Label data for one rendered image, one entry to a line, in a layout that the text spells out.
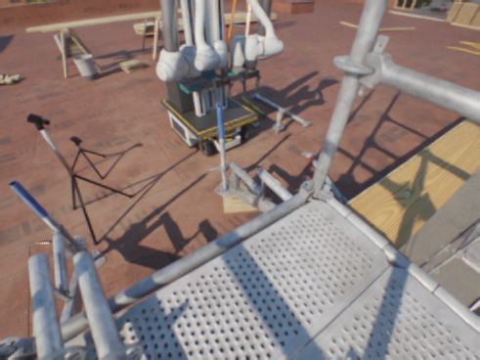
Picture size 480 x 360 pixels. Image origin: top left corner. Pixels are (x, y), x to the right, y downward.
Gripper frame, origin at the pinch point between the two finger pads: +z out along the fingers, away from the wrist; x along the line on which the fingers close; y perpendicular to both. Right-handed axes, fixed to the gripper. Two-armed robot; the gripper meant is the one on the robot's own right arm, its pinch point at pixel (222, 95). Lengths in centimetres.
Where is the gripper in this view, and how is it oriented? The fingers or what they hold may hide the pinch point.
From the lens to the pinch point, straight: 184.0
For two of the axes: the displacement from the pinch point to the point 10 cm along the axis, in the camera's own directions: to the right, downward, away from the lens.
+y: -5.9, -5.7, 5.8
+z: 0.0, 7.1, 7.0
